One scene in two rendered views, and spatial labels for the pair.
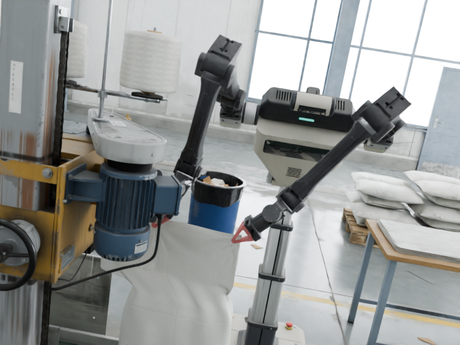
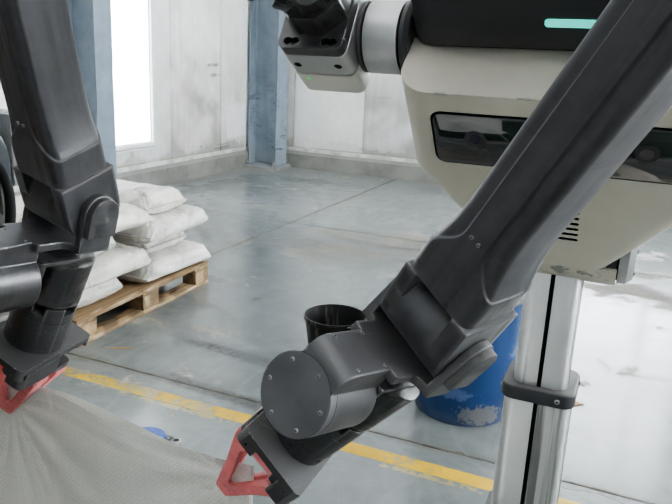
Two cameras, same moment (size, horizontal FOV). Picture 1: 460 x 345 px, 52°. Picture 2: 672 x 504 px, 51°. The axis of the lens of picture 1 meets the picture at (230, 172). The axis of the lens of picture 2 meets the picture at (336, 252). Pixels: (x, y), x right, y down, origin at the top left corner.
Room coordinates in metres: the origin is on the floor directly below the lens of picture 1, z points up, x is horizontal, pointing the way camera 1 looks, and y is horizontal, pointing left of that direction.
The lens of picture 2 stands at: (1.03, -0.31, 1.41)
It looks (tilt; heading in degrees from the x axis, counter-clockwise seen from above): 15 degrees down; 20
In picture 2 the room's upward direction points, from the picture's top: 3 degrees clockwise
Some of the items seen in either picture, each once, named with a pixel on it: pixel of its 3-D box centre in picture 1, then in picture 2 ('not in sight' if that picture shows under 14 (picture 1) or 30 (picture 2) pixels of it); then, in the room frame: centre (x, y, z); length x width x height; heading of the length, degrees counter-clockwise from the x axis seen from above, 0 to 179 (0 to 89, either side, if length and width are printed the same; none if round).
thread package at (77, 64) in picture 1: (62, 46); not in sight; (1.37, 0.53, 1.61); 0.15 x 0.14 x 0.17; 87
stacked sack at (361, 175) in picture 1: (382, 182); not in sight; (5.13, -1.70, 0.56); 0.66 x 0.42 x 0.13; 82
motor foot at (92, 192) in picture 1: (91, 185); not in sight; (1.17, 0.35, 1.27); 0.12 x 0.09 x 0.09; 177
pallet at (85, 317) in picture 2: not in sight; (92, 287); (4.18, 2.32, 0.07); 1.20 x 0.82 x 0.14; 179
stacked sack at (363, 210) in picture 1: (383, 213); not in sight; (4.70, -1.65, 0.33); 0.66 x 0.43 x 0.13; 87
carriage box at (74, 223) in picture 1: (43, 201); not in sight; (1.25, 0.51, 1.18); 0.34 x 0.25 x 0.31; 177
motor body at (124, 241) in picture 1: (124, 211); not in sight; (1.21, 0.27, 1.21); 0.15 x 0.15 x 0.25
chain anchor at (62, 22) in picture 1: (65, 20); not in sight; (1.15, 0.44, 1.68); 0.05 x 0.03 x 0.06; 177
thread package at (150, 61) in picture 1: (150, 62); not in sight; (1.35, 0.27, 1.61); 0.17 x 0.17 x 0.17
